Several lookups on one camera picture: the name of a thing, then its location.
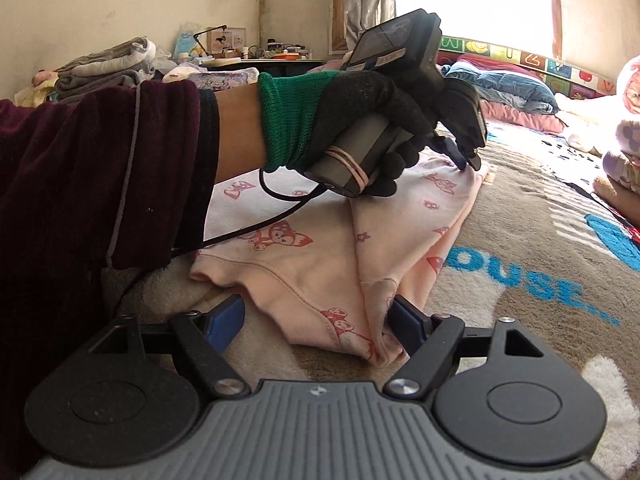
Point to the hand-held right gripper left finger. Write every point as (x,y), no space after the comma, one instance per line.
(225,322)

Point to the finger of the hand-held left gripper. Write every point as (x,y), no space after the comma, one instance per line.
(450,150)
(472,160)

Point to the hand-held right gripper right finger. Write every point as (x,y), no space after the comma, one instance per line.
(405,325)

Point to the pink fox printed garment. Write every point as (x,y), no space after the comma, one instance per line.
(300,255)

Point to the person's left forearm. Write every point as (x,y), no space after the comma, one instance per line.
(100,160)

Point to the pile of grey clothes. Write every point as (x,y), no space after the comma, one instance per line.
(100,67)

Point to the person's left hand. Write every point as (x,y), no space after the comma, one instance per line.
(350,95)

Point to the grey patterned curtain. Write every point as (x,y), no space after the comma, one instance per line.
(365,0)

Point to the pink floral quilt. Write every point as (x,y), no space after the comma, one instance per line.
(520,120)

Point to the blue pillow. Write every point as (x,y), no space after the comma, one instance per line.
(505,85)

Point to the cartoon mouse printed blanket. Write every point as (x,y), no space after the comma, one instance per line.
(500,240)

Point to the wooden framed window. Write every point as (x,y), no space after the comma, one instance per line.
(475,0)

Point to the colourful foam mat panel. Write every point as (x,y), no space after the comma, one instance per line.
(525,60)

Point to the cream quilt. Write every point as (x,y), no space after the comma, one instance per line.
(585,120)

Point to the dark desk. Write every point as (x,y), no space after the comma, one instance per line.
(280,66)

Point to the white purple printed garment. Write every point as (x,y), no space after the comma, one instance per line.
(625,160)

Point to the brown folded cloth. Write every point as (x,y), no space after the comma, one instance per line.
(620,200)

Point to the purple printed pouch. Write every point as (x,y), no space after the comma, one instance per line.
(225,81)

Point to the orange quilt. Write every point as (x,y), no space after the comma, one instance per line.
(634,67)

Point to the black desk lamp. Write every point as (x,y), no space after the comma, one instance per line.
(210,31)

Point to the blue white packet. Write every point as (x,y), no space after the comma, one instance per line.
(189,40)

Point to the beige picture frame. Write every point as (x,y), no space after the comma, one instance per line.
(230,42)

